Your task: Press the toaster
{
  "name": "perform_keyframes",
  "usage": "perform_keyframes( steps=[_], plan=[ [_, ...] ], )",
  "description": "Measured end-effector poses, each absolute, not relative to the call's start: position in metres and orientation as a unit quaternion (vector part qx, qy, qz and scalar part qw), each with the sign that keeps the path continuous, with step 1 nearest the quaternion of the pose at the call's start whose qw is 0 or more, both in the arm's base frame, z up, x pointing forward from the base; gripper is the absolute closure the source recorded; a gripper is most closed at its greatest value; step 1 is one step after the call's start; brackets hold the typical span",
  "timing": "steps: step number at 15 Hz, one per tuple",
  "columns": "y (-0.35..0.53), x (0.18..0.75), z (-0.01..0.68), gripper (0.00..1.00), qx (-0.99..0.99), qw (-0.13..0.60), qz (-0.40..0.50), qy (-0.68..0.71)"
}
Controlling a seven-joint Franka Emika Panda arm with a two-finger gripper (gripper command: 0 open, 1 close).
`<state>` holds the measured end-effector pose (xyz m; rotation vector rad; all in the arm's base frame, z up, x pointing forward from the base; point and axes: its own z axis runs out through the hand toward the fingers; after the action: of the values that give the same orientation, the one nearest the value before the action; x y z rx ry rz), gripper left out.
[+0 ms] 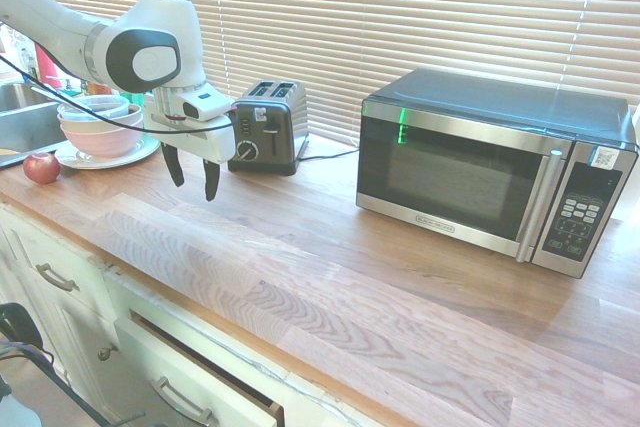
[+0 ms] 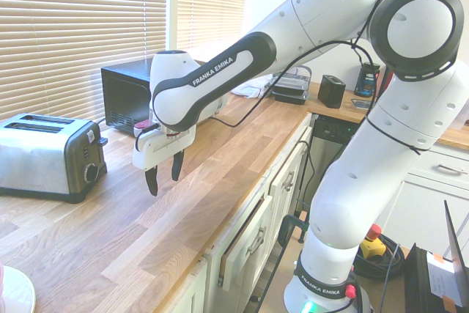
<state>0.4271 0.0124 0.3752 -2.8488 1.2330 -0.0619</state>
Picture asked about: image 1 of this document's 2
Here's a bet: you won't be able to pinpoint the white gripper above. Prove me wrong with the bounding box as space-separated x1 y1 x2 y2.
143 105 237 203

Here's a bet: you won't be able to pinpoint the stainless steel two-slot toaster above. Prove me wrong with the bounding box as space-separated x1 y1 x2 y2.
227 79 310 178

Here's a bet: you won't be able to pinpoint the white dinner plate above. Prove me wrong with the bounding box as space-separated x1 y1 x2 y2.
53 132 163 170

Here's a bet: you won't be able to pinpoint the pink bowl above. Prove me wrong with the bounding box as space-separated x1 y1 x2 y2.
59 122 147 161

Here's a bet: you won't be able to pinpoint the clear plastic food container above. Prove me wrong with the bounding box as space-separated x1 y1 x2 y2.
79 93 133 119

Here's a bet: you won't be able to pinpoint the white bowl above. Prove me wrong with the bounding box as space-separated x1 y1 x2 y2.
56 102 146 136

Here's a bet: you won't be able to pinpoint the red apple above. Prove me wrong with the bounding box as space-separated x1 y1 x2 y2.
22 151 62 185

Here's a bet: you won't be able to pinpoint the stainless steel sink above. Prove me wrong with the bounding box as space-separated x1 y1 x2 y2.
0 81 69 169

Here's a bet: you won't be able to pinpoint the red bottle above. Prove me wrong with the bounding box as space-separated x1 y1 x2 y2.
33 43 62 91

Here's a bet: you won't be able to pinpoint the white kitchen cabinet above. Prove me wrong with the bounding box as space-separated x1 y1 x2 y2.
0 199 381 427

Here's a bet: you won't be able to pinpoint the clear spray bottle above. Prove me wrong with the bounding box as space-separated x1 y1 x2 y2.
16 31 39 83

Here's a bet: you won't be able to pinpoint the open white drawer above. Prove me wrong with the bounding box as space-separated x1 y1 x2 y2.
113 310 287 427

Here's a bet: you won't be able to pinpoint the black and steel microwave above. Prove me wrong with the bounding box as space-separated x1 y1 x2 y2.
355 67 640 280

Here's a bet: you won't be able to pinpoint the wide beige window blind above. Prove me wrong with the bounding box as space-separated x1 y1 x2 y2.
178 0 640 148

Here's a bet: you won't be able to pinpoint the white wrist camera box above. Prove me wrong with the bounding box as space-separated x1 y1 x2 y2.
174 88 234 123

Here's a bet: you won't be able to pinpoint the black toaster power cord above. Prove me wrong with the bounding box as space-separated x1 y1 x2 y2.
297 146 361 163

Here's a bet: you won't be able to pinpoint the metal cutlery handles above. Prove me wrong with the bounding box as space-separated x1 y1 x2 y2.
30 85 91 116

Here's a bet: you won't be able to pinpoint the small metal drawer handle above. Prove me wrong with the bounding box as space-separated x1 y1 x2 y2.
34 262 81 294

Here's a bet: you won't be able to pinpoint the large metal drawer handle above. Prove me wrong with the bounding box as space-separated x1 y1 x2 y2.
149 375 220 427

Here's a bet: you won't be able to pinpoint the black cable bundle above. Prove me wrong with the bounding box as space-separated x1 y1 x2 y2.
0 302 147 427

